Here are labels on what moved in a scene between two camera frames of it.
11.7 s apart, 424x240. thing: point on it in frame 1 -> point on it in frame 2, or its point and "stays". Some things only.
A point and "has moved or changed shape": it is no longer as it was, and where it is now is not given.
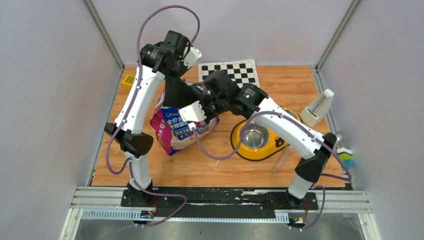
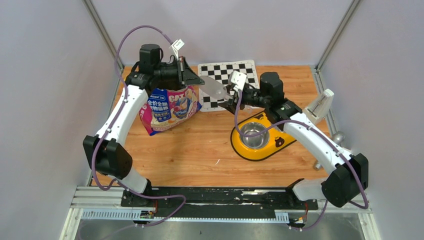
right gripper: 202,102 -> 231,104
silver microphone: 340,136 stays
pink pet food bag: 174,133 has moved or changed shape
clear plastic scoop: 288,150 has moved or changed shape
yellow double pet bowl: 259,139 stays
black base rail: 224,200 stays
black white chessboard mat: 241,72 stays
